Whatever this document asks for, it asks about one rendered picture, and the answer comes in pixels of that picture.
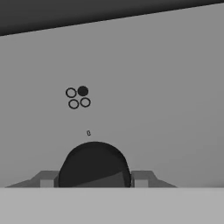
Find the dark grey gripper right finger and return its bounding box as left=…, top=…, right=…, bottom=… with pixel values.
left=129, top=170, right=179, bottom=188

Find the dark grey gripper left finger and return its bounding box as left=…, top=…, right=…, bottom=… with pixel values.
left=4, top=170, right=61, bottom=188

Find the black round stove knob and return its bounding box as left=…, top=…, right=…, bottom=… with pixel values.
left=57, top=141, right=132, bottom=188

